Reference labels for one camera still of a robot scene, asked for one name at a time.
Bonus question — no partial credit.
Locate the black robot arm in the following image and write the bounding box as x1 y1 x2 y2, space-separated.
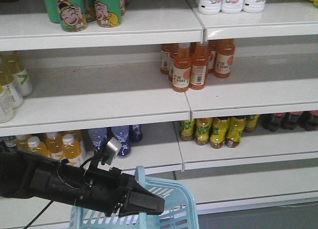
0 150 165 217

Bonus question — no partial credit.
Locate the cola bottle red label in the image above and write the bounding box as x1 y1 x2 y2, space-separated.
263 113 286 132
300 110 318 131
281 111 303 130

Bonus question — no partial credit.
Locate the orange juice bottle white label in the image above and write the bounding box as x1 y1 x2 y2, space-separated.
62 134 84 167
46 132 64 160
27 136 51 157

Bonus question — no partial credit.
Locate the green cartoon drink can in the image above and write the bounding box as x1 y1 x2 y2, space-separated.
57 0 87 32
94 0 121 28

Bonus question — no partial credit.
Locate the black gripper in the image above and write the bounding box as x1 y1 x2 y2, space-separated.
74 168 165 217

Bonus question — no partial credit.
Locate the yellow lemon tea bottle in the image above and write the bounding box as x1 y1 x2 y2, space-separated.
180 119 196 141
225 115 246 148
209 116 230 149
195 118 213 146
244 114 260 133

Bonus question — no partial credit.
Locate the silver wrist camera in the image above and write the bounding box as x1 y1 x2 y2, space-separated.
99 137 122 165

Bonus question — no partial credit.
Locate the white peach drink bottle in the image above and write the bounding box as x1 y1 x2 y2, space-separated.
198 0 222 15
243 0 266 13
221 0 243 14

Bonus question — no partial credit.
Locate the orange C100 drink bottle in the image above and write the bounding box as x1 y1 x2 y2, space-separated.
189 42 209 90
214 39 235 78
172 42 192 92

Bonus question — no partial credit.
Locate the pale yellow juice bottle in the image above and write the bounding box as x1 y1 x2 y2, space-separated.
0 51 33 96
0 86 14 123
0 58 23 109

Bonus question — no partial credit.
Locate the blue sports drink bottle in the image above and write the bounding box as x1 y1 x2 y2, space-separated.
129 124 143 143
111 125 131 158
88 127 107 154

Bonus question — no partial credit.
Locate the light blue plastic basket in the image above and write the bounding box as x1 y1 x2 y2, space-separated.
69 166 199 229

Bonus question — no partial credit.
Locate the white metal shelving unit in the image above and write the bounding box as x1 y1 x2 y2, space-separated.
0 0 318 229

